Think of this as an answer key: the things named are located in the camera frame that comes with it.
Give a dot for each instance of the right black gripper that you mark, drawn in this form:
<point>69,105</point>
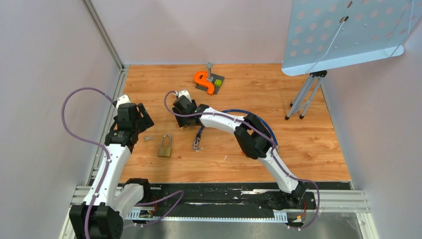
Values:
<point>183,121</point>

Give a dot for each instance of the orange S-shaped toy base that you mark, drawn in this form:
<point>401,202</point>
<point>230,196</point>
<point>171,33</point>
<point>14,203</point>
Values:
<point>208,81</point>

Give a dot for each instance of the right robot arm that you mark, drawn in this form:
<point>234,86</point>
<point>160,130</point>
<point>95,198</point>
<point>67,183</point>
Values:
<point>253,137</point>

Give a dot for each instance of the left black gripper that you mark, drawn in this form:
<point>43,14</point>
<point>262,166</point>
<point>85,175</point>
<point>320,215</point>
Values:
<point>146,121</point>

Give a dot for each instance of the blue cable lock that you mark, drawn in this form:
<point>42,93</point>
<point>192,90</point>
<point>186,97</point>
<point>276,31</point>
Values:
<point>198,135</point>

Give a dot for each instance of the small silver key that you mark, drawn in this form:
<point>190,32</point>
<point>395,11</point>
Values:
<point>148,138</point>

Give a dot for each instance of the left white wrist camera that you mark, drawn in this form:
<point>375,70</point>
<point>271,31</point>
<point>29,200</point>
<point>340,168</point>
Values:
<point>121,100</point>

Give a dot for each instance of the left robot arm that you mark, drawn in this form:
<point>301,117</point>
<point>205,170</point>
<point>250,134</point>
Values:
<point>101,213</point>

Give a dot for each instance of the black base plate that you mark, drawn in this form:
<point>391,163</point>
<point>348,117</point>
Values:
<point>226,201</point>

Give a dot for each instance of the perforated metal music stand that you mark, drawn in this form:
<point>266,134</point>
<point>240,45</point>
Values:
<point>328,34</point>

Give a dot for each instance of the small brass padlock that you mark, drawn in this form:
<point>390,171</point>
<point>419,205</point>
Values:
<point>165,148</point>

